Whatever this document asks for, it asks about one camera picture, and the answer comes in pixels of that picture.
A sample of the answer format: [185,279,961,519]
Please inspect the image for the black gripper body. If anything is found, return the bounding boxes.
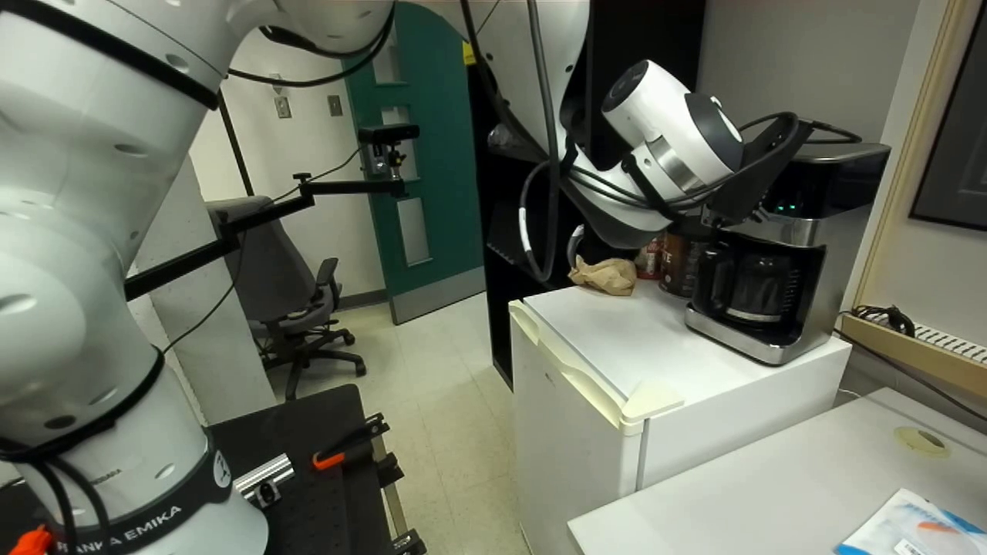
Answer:
[673,108,814,234]

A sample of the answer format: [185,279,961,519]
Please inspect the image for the black silver coffee maker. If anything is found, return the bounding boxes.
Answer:
[682,140,895,369]

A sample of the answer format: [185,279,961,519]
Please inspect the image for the glass coffee carafe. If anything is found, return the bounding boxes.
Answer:
[695,242,822,326]

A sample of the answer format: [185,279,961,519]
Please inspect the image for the brown coffee can black lid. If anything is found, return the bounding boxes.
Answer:
[634,229,702,295]

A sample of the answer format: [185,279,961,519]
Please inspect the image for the brown stuffed toy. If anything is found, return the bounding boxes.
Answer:
[567,252,641,300]

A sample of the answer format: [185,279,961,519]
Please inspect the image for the white mini fridge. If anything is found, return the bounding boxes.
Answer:
[507,279,854,555]

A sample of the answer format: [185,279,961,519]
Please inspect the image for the green door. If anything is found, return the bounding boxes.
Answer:
[341,0,487,326]

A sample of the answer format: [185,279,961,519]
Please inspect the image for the beige tape roll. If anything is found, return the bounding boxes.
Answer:
[895,425,950,464]

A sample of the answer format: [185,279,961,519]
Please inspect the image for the white blue paper packet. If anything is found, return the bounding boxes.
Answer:
[833,487,987,555]

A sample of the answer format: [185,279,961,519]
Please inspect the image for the black swivel office chair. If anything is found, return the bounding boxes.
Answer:
[209,195,369,405]

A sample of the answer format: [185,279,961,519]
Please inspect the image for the black robot cart top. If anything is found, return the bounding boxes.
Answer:
[0,382,429,555]

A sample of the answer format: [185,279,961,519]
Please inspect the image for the black plug with cable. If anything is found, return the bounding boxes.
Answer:
[849,302,920,339]

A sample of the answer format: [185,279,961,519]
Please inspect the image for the black camera on boom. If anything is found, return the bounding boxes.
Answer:
[355,120,423,185]

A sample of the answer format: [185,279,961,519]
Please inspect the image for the orange handled black clamp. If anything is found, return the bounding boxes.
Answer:
[308,413,392,476]

